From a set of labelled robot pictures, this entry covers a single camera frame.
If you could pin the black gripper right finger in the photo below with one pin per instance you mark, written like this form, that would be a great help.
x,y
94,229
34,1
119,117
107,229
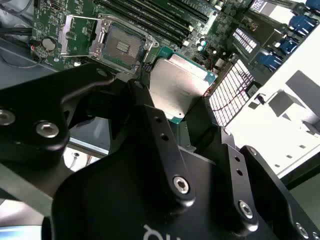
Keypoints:
x,y
245,190

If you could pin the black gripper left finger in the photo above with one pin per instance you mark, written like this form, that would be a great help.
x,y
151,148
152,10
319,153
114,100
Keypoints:
x,y
30,105

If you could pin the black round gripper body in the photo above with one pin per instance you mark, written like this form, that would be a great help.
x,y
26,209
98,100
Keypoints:
x,y
112,200

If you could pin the metal socket cover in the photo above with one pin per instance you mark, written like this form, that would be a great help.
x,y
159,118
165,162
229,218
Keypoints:
x,y
66,33

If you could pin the silver cpu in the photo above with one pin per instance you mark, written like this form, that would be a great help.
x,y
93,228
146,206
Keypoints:
x,y
175,82

